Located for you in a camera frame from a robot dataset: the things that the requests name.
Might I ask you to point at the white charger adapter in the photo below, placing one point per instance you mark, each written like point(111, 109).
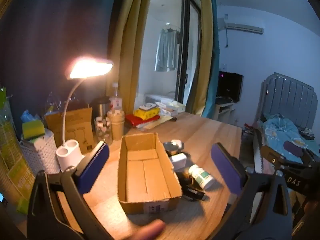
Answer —
point(178, 162)

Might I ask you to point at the yellow wipes packet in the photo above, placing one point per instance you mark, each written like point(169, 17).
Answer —
point(147, 113)

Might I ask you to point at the glass sliding door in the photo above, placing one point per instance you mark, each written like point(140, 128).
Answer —
point(185, 55)

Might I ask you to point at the white monitor stand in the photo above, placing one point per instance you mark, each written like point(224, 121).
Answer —
point(225, 110)

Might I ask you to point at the stack of paper cups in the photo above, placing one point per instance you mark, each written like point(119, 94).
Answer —
point(116, 125)

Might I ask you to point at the grey padded headboard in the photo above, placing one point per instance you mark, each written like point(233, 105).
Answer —
point(287, 97)

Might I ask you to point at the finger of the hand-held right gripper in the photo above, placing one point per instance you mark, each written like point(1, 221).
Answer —
point(275, 160)

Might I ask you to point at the yellow green sponge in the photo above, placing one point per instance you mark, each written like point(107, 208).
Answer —
point(33, 128)

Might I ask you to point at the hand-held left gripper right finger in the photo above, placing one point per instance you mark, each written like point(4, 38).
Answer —
point(225, 170)

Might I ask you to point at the white air conditioner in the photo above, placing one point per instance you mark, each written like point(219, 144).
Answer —
point(242, 26)

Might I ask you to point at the person's left hand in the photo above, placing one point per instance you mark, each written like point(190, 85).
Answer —
point(147, 230)

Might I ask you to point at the black rectangular stick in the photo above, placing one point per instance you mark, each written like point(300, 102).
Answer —
point(192, 192)

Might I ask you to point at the dark purple pouch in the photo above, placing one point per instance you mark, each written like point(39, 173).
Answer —
point(293, 148)

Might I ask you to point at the teal curtain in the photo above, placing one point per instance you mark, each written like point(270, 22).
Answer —
point(215, 55)

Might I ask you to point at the green printed bag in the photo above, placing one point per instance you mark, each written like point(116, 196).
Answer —
point(12, 155)

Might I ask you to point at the blue plastic bag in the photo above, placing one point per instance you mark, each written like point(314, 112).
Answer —
point(28, 116)

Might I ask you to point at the metal tin can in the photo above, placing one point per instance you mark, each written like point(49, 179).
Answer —
point(171, 148)

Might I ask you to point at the red book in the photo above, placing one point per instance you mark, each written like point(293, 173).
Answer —
point(137, 120)

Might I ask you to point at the white desk lamp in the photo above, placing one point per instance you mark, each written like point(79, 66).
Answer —
point(68, 155)

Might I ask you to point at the black monitor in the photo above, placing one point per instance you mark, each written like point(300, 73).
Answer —
point(230, 86)

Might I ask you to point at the floral glass jar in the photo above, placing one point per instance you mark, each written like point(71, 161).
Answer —
point(103, 130)

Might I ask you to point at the white woven plastic basket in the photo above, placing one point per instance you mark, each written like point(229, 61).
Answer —
point(40, 152)

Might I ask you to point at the hanging pale shirt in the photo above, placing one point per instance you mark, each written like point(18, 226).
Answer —
point(166, 50)

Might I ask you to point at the white pill bottle green label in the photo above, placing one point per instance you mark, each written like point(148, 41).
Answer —
point(201, 177)

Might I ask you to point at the clear plastic water bottle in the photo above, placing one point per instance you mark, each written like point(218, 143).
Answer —
point(115, 97)

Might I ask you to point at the light blue blanket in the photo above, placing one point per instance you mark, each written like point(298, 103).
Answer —
point(277, 130)

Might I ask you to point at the white flat box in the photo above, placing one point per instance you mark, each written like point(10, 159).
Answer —
point(147, 107)

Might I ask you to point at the yellow curtain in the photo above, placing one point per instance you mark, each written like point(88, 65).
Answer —
point(205, 42)
point(130, 42)

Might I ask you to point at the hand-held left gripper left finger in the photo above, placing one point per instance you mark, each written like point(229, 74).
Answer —
point(95, 170)

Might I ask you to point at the cardboard lamp packaging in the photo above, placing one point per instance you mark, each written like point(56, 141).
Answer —
point(80, 125)

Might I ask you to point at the white tissue pack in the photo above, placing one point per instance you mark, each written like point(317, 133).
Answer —
point(172, 107)

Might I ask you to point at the stainless steel thermos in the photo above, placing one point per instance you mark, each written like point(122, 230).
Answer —
point(101, 106)

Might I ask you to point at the cardboard box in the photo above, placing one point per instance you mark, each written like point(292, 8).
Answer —
point(150, 175)

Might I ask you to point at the small white gadget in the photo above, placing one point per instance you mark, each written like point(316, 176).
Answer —
point(178, 144)

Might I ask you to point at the beige paper envelope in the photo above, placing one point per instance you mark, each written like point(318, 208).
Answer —
point(157, 122)

